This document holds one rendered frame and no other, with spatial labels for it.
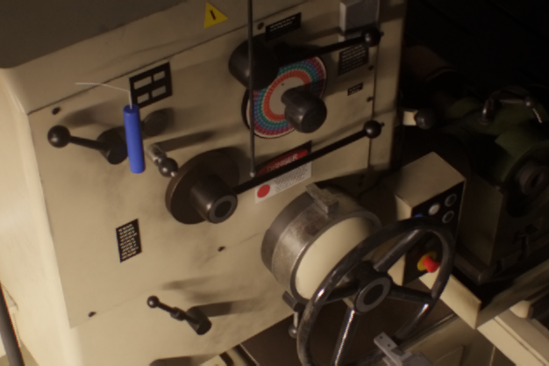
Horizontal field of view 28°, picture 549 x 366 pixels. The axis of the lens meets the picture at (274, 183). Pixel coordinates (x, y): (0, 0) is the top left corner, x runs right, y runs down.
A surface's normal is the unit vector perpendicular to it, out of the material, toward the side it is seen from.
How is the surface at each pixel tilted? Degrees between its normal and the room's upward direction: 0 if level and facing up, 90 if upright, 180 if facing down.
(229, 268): 90
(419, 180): 0
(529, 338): 0
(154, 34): 45
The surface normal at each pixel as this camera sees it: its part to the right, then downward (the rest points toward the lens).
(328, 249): 0.28, 0.29
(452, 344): 0.58, 0.56
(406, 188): 0.00, -0.73
